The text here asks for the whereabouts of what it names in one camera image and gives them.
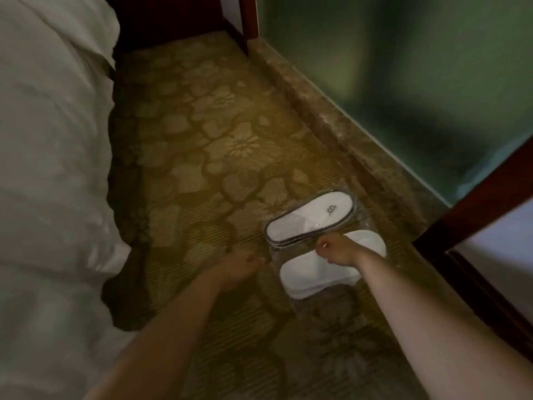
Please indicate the person's right hand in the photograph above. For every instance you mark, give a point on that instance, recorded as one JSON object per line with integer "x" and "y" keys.
{"x": 341, "y": 250}

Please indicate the person's left hand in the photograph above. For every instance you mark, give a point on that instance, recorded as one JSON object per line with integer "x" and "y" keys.
{"x": 239, "y": 270}

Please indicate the clear plastic bag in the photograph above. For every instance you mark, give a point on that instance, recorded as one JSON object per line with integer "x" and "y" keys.
{"x": 361, "y": 222}
{"x": 275, "y": 256}

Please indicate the person's right forearm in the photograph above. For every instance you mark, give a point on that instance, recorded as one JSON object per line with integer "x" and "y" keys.
{"x": 416, "y": 329}

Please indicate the person's left forearm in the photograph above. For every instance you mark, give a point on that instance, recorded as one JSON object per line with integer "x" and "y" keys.
{"x": 166, "y": 341}

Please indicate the white bed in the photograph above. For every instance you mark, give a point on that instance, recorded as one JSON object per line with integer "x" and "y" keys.
{"x": 50, "y": 162}

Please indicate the brown marble sill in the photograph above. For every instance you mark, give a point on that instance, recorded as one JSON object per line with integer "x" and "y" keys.
{"x": 333, "y": 120}

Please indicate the dark wooden baseboard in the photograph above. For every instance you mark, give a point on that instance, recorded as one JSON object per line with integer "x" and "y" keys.
{"x": 237, "y": 37}
{"x": 491, "y": 304}

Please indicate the frosted green glass panel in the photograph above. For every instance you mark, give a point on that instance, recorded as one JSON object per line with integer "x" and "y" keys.
{"x": 395, "y": 79}

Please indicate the dark wooden nightstand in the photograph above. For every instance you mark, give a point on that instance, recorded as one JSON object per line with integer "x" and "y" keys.
{"x": 166, "y": 16}

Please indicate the red-brown wooden post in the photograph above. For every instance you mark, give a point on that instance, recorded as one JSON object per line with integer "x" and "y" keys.
{"x": 249, "y": 20}

